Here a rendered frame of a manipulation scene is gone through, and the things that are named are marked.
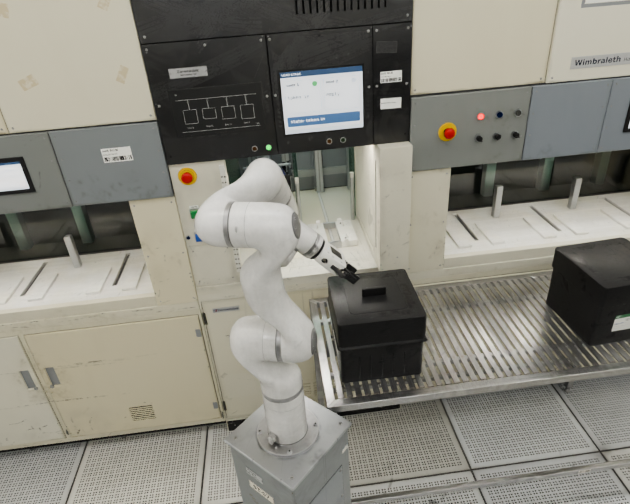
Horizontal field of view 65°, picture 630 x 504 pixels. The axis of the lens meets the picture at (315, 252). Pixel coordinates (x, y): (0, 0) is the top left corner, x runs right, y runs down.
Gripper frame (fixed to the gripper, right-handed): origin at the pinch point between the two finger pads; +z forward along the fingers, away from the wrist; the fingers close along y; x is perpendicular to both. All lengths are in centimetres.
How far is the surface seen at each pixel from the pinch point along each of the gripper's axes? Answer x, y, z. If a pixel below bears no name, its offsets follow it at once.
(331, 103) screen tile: -33, 39, -32
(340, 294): 9.2, 2.3, 4.1
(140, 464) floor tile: 149, 24, 7
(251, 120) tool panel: -10, 38, -50
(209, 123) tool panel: 0, 38, -60
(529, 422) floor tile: 16, 21, 140
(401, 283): -6.1, 4.8, 19.4
